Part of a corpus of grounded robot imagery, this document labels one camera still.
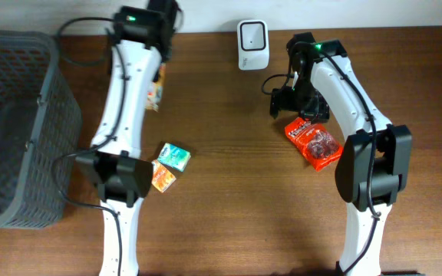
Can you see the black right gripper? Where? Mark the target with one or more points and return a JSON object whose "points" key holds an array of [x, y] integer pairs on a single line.
{"points": [[282, 99]]}

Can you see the red candy bag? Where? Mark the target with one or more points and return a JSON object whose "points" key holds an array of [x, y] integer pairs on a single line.
{"points": [[314, 142]]}

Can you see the green tissue pack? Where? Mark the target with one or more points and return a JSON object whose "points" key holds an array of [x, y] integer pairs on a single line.
{"points": [[174, 156]]}

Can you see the cream snack bag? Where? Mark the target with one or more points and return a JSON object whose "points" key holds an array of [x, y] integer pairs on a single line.
{"points": [[155, 92]]}

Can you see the orange tissue pack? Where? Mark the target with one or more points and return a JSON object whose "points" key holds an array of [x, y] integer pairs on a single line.
{"points": [[162, 177]]}

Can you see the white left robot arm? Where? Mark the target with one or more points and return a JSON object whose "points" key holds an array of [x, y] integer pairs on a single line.
{"points": [[141, 43]]}

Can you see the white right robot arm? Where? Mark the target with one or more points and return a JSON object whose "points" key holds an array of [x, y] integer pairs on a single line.
{"points": [[374, 164]]}

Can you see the white barcode scanner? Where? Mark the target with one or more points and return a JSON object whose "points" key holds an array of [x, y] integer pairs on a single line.
{"points": [[253, 45]]}

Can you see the grey plastic basket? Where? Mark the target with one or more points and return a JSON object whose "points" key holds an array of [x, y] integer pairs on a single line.
{"points": [[40, 120]]}

